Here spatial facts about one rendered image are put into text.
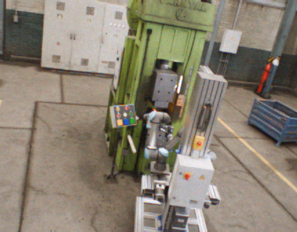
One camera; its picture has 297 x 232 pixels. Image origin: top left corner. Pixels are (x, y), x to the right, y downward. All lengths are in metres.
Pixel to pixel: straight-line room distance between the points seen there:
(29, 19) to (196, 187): 7.78
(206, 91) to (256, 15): 9.03
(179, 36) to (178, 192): 2.16
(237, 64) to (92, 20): 5.54
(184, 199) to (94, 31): 6.86
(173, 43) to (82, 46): 5.28
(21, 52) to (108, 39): 2.60
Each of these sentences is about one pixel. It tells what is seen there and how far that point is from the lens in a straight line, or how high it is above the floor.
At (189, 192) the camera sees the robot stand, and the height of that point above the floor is 0.94.
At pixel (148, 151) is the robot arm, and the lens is 3.45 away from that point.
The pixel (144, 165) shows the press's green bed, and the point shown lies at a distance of 4.71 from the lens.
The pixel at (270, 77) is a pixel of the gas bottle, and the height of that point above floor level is 0.74.
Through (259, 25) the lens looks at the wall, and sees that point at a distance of 11.94.
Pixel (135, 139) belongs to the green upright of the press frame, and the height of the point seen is 0.58.
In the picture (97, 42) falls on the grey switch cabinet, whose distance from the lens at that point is 9.30.
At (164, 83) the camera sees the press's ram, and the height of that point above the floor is 1.54.
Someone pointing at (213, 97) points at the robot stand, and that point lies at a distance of 2.91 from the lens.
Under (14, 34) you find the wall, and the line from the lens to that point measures 9.92.
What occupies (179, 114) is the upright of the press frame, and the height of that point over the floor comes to 1.04.
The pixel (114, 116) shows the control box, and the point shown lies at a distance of 4.04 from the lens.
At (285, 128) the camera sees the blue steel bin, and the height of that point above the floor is 0.46.
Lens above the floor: 2.66
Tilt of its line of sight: 22 degrees down
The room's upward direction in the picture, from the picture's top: 12 degrees clockwise
